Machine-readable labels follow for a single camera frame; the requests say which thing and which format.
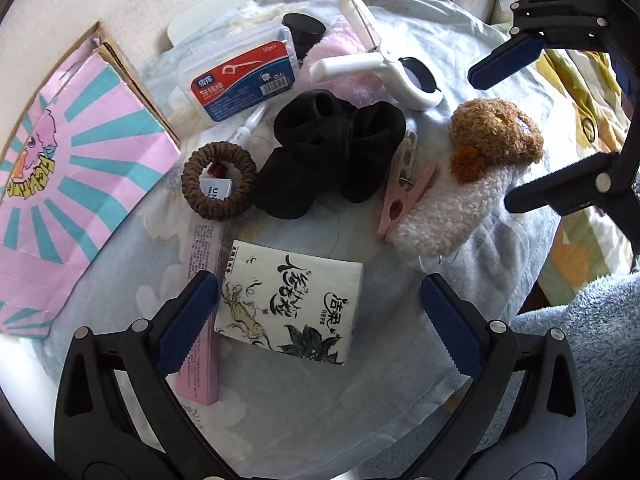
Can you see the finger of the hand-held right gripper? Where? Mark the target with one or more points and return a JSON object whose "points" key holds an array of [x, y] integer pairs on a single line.
{"points": [[505, 60], [550, 192]]}

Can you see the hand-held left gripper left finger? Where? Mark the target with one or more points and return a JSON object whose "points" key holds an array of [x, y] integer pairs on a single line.
{"points": [[180, 330]]}

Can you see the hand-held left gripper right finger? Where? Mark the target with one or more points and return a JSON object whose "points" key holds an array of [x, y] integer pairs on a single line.
{"points": [[450, 330]]}

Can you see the long pink carton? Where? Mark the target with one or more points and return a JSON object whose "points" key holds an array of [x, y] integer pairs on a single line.
{"points": [[202, 250]]}

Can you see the white plush bear slipper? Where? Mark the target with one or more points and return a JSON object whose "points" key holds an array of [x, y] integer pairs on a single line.
{"points": [[450, 210]]}

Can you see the printed tissue pack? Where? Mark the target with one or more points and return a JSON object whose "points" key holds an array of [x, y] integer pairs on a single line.
{"points": [[290, 300]]}

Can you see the white clothespin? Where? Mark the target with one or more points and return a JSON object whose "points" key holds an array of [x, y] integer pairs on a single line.
{"points": [[409, 152]]}

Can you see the pink clothespin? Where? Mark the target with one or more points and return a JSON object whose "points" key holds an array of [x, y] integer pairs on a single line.
{"points": [[400, 205]]}

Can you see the brown hair scrunchie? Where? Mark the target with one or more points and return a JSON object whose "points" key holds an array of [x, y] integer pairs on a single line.
{"points": [[192, 180]]}

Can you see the large white plastic clip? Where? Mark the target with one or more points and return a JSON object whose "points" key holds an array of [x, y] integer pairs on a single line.
{"points": [[350, 65]]}

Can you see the pink fluffy cloth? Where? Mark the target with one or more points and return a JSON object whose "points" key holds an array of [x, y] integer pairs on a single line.
{"points": [[340, 42]]}

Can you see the pink striped cardboard box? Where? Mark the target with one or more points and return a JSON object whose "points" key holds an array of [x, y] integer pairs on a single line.
{"points": [[100, 160]]}

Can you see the black round jar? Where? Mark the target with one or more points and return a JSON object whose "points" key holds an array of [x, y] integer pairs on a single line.
{"points": [[305, 30]]}

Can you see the black socks bundle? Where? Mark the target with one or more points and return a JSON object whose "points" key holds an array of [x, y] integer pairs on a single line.
{"points": [[310, 130]]}

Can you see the small white tube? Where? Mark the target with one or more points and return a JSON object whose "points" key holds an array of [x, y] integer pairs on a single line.
{"points": [[250, 122]]}

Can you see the clear floss pick box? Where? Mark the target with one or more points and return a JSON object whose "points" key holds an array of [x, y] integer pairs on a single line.
{"points": [[235, 80]]}

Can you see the light blue cloth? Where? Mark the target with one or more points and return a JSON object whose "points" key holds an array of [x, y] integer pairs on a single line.
{"points": [[400, 310]]}

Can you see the floral bedsheet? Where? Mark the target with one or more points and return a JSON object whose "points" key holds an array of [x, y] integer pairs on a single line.
{"points": [[570, 110]]}

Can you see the blue fleece blanket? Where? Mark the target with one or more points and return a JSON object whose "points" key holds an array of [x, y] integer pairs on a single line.
{"points": [[590, 320]]}

